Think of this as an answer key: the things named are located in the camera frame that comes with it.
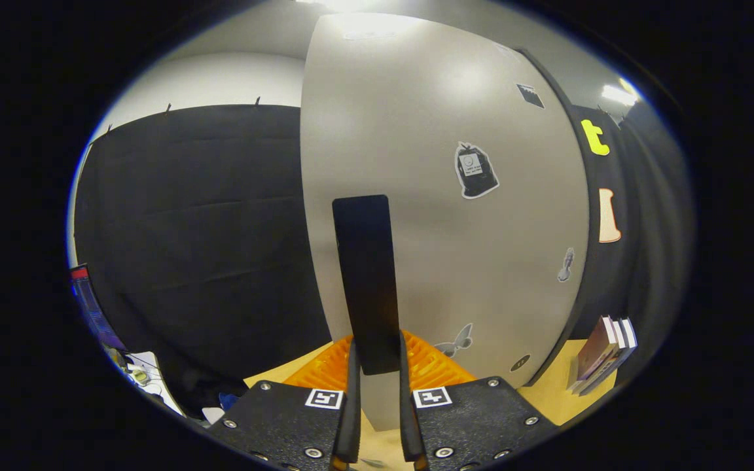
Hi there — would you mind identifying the large ceiling light panel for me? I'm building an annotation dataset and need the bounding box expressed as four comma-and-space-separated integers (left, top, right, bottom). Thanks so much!
295, 0, 378, 12

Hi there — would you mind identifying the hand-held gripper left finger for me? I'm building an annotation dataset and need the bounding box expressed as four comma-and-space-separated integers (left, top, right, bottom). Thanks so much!
207, 335, 363, 471

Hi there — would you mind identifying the tan book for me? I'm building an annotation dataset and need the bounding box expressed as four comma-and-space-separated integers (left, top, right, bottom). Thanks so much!
580, 319, 628, 395

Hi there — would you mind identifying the black door handle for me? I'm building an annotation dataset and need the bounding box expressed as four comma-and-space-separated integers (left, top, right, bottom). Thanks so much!
332, 194, 402, 375

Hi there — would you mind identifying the short ceiling strip light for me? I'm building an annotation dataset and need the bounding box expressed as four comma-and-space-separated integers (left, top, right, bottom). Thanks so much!
601, 78, 639, 107

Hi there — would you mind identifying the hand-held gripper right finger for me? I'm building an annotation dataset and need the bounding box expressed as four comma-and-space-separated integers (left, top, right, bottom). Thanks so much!
398, 330, 561, 471

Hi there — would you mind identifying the black backdrop cloth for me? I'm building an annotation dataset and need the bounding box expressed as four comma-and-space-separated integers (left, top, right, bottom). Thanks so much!
73, 103, 689, 419

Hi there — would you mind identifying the white paper sheet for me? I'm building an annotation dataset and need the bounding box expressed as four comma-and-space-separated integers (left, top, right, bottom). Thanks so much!
123, 352, 186, 417

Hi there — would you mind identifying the dark blue book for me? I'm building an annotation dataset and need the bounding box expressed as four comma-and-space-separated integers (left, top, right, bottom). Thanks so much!
586, 318, 638, 396

